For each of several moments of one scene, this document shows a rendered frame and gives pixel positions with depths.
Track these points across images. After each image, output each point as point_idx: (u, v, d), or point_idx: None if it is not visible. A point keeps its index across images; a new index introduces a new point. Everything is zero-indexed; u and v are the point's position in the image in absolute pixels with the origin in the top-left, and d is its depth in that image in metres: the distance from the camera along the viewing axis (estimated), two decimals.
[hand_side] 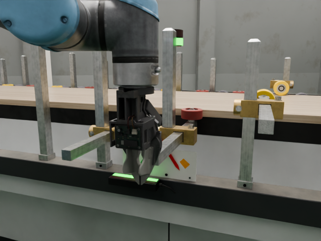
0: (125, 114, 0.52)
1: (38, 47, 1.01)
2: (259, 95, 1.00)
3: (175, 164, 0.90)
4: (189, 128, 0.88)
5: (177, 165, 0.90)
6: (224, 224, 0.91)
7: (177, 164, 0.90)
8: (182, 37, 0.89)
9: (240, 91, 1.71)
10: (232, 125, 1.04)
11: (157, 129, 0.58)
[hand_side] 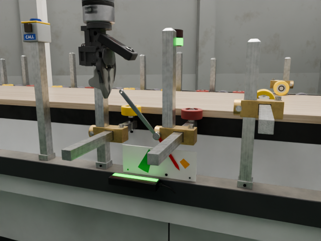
0: (84, 42, 0.83)
1: (38, 47, 1.01)
2: (259, 95, 1.00)
3: (175, 164, 0.90)
4: (189, 128, 0.88)
5: (177, 165, 0.90)
6: (224, 224, 0.91)
7: (177, 164, 0.90)
8: (182, 37, 0.89)
9: (240, 91, 1.71)
10: (232, 125, 1.04)
11: (102, 56, 0.78)
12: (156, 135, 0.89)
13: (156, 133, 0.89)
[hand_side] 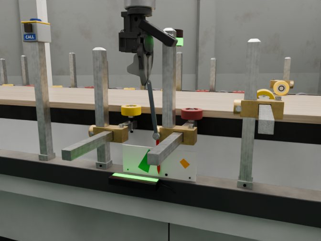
0: (123, 28, 0.82)
1: (38, 47, 1.01)
2: (259, 95, 1.00)
3: (158, 168, 0.92)
4: (189, 128, 0.88)
5: (159, 169, 0.92)
6: (224, 224, 0.91)
7: (159, 169, 0.92)
8: (182, 37, 0.89)
9: (240, 91, 1.71)
10: (232, 125, 1.04)
11: (143, 42, 0.77)
12: (156, 135, 0.89)
13: (157, 134, 0.89)
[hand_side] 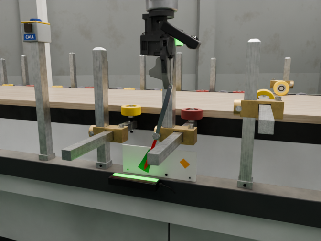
0: (144, 31, 0.80)
1: (38, 47, 1.01)
2: (259, 95, 1.00)
3: (146, 164, 0.94)
4: (189, 128, 0.88)
5: (147, 166, 0.94)
6: (224, 224, 0.91)
7: (147, 166, 0.94)
8: None
9: (240, 91, 1.71)
10: (232, 125, 1.04)
11: (166, 45, 0.75)
12: (157, 136, 0.89)
13: (158, 135, 0.89)
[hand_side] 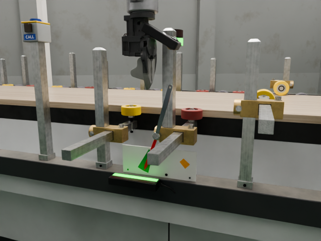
0: (126, 32, 0.82)
1: (38, 47, 1.01)
2: (259, 95, 1.00)
3: (146, 164, 0.94)
4: (189, 128, 0.88)
5: (146, 166, 0.94)
6: (224, 224, 0.91)
7: (147, 166, 0.94)
8: (182, 37, 0.89)
9: (240, 91, 1.71)
10: (232, 125, 1.04)
11: (146, 46, 0.77)
12: (157, 136, 0.89)
13: (158, 135, 0.89)
